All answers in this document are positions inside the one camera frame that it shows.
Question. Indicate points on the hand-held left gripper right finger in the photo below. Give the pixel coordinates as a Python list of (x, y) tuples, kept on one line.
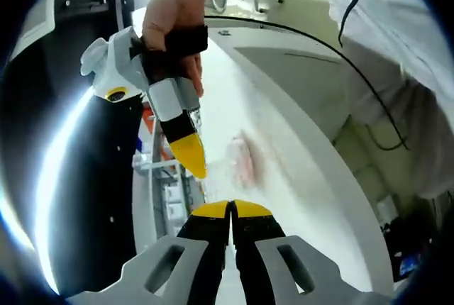
[(259, 248)]

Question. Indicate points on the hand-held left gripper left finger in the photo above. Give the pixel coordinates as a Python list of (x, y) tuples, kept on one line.
[(198, 248)]

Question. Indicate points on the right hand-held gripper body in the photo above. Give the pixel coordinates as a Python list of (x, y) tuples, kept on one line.
[(118, 64)]

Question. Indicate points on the clear resealable bag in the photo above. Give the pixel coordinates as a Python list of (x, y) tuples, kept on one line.
[(244, 166)]

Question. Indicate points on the person's right hand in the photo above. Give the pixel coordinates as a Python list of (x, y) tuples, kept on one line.
[(170, 7)]

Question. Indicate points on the grey metal shelving unit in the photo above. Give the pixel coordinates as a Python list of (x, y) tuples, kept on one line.
[(156, 166)]

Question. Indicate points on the ceiling light strip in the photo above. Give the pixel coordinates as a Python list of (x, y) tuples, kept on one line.
[(60, 163)]

